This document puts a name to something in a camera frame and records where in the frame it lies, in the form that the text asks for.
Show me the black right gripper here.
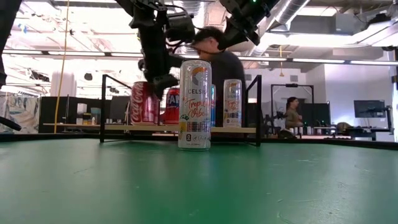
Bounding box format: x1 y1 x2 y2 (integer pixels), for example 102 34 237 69
218 0 280 50

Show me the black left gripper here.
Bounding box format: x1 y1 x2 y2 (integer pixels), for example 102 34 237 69
138 29 184 100

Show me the red Fanta can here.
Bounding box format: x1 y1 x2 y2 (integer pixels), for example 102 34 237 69
164 87 180 125

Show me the red Star Wars Coca-Cola can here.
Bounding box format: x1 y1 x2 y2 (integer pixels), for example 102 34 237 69
129 81 161 126

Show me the white Celsius can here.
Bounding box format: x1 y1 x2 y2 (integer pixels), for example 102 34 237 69
223 78 243 128
177 58 213 152

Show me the blue Red Bull can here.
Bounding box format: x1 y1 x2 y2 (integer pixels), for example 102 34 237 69
211 84 216 127

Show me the person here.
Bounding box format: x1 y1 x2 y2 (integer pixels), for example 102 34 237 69
284 96 304 130
190 26 248 128

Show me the teal container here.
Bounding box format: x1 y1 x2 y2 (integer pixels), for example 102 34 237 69
90 107 102 125

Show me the long ceiling light strip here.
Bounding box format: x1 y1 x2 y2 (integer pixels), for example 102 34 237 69
239 56 398 66

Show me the grey ceiling air unit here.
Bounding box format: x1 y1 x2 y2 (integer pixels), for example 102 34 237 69
290 14 357 35

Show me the white box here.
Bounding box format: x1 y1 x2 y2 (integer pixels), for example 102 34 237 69
76 103 88 125

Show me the long wooden desk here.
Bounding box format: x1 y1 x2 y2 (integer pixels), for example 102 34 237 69
42 123 102 128

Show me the black computer monitor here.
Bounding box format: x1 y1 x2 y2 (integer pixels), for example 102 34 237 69
353 99 387 119
298 98 331 127

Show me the black partition panel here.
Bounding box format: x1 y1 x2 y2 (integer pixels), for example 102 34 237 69
39 96 131 134

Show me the green table mat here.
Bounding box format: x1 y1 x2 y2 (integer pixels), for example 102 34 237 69
0 138 398 224

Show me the patterned fabric curtain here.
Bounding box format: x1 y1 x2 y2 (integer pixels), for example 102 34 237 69
0 91 41 134

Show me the black office desk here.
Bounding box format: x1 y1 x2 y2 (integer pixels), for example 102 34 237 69
278 126 394 142

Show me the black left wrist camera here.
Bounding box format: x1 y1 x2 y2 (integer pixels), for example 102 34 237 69
167 12 197 44

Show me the silver ventilation duct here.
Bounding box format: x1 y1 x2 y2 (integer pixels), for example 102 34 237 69
273 0 312 26

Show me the black rectangular stand frame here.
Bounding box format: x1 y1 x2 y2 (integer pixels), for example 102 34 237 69
270 83 315 105

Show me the black aluminium table frame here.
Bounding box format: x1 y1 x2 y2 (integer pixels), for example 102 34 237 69
0 132 398 151

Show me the black thick cable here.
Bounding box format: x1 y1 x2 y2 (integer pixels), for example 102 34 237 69
0 116 22 132

